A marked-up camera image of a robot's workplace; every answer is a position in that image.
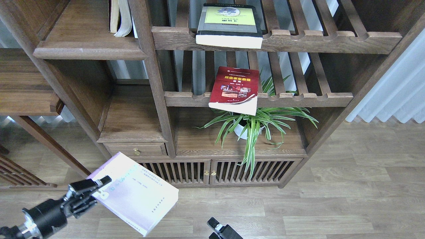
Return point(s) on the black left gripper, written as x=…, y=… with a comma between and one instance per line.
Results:
x=47, y=218

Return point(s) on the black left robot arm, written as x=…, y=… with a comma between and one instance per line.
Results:
x=15, y=232

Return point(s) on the red cover book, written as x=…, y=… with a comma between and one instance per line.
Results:
x=235, y=90

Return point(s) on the beige upright book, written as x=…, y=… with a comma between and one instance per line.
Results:
x=114, y=15

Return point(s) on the dark wooden side table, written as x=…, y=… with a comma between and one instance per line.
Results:
x=39, y=149

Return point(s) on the white pleated curtain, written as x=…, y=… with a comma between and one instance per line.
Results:
x=400, y=92

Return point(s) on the white lavender book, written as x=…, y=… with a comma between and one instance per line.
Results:
x=135, y=194

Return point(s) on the yellow and black book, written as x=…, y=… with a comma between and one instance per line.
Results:
x=229, y=25

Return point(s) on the white plant pot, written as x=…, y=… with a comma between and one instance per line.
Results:
x=240, y=126

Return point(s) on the green spider plant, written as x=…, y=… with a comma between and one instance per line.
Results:
x=272, y=120

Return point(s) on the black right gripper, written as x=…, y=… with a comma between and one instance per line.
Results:
x=220, y=231

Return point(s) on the open-paged upright book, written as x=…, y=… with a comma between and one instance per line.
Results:
x=126, y=19

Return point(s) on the dark wooden bookshelf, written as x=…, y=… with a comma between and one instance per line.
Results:
x=150, y=92

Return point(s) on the brass drawer knob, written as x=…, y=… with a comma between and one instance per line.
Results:
x=136, y=151

